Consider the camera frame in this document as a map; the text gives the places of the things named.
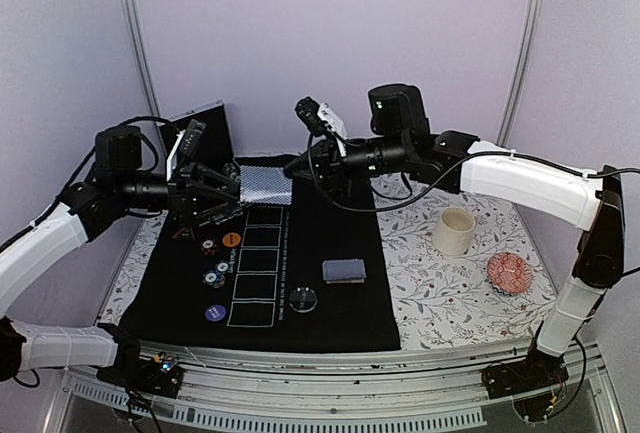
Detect aluminium front rail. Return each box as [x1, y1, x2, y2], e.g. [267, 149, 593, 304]
[47, 337, 624, 433]

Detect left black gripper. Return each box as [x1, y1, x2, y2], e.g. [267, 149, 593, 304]
[116, 162, 239, 226]

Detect cream white cup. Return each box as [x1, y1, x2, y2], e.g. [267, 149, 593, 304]
[432, 207, 476, 256]

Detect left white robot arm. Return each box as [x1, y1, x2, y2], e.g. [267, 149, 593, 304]
[1, 119, 240, 387]

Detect left aluminium frame post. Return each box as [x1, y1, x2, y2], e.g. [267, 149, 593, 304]
[120, 0, 161, 117]

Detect black poker mat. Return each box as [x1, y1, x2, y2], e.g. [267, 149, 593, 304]
[119, 179, 400, 353]

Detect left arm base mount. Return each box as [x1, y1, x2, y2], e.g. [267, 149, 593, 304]
[96, 343, 184, 399]

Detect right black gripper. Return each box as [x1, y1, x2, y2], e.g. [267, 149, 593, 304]
[282, 134, 409, 200]

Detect red patterned bowl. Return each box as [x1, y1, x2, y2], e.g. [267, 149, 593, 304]
[487, 252, 533, 295]

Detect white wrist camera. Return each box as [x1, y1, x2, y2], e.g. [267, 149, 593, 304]
[294, 97, 347, 158]
[165, 120, 206, 181]

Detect single blue-backed card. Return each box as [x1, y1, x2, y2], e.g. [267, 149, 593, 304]
[240, 165, 293, 206]

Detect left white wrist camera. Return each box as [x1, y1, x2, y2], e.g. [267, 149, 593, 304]
[165, 120, 206, 181]

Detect aluminium frame post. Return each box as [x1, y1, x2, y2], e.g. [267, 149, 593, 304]
[120, 0, 161, 117]
[496, 0, 544, 147]

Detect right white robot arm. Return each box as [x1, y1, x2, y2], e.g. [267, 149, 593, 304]
[285, 83, 625, 389]

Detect red black triangle piece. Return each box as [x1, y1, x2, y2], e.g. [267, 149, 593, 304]
[172, 229, 194, 240]

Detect floral white tablecloth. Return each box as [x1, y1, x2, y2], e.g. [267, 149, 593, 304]
[101, 176, 556, 350]

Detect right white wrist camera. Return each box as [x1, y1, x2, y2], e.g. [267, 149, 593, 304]
[294, 97, 347, 158]

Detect blue playing card deck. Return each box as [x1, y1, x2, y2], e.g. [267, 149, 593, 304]
[322, 259, 367, 284]

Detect orange big blind button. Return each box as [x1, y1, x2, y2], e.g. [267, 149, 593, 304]
[222, 232, 242, 248]

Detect right aluminium frame post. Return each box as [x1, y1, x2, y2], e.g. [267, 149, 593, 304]
[496, 0, 544, 147]

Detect green chip stack in case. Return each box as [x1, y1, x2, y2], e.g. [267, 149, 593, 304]
[223, 163, 239, 177]

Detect purple small blind button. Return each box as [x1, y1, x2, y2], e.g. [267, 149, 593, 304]
[205, 304, 227, 323]

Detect green white poker chip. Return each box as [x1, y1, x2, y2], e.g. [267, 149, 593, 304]
[203, 271, 226, 289]
[214, 261, 230, 274]

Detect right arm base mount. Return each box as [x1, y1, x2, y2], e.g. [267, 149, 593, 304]
[481, 339, 569, 423]

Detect aluminium poker chip case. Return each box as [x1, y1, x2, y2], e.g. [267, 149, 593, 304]
[160, 101, 242, 227]

